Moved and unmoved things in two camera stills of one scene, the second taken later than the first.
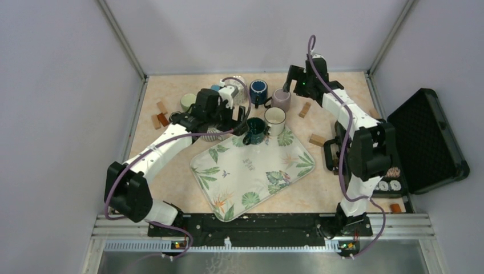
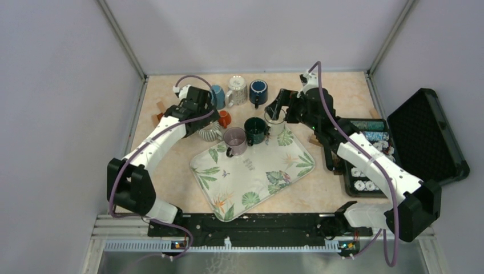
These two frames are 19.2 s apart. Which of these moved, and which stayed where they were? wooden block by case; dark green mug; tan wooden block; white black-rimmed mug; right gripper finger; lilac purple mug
Moved: right gripper finger; lilac purple mug
Stayed: white black-rimmed mug; tan wooden block; dark green mug; wooden block by case
